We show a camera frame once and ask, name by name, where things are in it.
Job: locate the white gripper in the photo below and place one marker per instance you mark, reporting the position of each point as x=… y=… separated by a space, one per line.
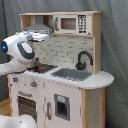
x=32 y=36

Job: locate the white toy microwave door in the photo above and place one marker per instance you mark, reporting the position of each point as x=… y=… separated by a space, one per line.
x=76 y=24

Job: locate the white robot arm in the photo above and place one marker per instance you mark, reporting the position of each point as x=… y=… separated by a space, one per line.
x=19 y=48

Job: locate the wooden toy kitchen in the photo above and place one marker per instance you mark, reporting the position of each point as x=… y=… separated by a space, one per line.
x=62 y=50

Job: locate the grey range hood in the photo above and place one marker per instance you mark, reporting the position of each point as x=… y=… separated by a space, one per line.
x=38 y=26

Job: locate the silver toy pot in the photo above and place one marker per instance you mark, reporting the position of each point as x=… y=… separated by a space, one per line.
x=35 y=63

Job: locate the black toy stovetop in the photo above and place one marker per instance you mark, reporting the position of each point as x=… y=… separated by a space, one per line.
x=41 y=68

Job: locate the left red stove knob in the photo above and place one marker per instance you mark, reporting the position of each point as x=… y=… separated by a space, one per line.
x=15 y=79

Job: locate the red stove knob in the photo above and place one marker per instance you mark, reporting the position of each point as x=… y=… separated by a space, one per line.
x=15 y=79
x=33 y=84

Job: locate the right red stove knob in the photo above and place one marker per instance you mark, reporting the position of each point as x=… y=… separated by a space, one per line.
x=33 y=84

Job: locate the black toy faucet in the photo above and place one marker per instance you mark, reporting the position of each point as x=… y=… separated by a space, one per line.
x=85 y=61

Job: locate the grey toy sink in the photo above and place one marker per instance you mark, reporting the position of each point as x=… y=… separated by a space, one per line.
x=72 y=74

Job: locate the white oven door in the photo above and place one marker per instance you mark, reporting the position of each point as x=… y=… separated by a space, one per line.
x=26 y=101

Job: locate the white cupboard door with dispenser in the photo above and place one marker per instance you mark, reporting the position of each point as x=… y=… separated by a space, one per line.
x=63 y=105

